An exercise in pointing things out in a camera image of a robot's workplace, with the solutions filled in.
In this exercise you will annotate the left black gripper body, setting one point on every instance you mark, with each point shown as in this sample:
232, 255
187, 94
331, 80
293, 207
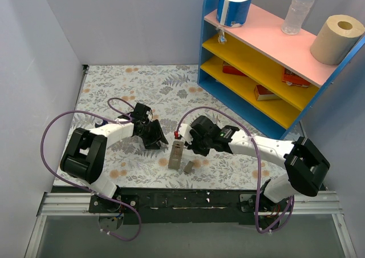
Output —
154, 133

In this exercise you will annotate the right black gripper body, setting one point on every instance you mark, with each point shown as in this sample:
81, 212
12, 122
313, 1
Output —
193, 143

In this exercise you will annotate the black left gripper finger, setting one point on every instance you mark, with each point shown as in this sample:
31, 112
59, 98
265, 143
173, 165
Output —
152, 144
158, 135

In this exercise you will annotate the beige remote control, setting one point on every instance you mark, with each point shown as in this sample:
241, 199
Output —
176, 155

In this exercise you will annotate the beige battery cover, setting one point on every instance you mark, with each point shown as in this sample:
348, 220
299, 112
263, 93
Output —
189, 166

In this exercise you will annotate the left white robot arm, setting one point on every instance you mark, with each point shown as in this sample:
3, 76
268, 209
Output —
85, 153

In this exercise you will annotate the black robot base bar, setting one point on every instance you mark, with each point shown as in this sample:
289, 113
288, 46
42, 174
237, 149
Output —
164, 205

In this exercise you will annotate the orange cylindrical tube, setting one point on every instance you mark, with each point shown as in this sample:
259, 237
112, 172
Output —
101, 123

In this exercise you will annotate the floral patterned table mat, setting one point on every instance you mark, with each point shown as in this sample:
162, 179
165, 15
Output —
176, 100

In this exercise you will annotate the red white box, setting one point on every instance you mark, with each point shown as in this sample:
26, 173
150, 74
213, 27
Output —
263, 94

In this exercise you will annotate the red box lower shelf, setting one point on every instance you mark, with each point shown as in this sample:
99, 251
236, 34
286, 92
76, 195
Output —
229, 69

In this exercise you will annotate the blue shelf unit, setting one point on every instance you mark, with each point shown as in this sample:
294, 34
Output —
261, 50

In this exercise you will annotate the small plastic bag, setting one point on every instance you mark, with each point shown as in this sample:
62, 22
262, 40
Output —
221, 34

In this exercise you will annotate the orange snack box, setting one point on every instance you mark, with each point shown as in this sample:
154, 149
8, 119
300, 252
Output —
292, 79

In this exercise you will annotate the blue wrapped toilet roll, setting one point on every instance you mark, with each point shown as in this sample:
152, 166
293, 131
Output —
232, 13

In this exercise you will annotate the brown paper roll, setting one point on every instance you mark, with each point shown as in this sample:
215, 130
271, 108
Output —
336, 38

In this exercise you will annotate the clear plastic water bottle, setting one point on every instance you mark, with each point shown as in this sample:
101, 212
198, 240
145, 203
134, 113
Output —
296, 15

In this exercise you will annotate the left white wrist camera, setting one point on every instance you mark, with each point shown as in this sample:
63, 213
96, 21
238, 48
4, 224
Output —
148, 117

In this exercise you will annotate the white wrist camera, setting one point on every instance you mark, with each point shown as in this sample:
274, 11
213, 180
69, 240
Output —
148, 117
183, 133

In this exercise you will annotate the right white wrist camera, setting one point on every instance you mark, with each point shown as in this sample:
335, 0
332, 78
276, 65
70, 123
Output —
183, 133

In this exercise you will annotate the aluminium frame rail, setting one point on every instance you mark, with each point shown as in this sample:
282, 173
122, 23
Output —
185, 223

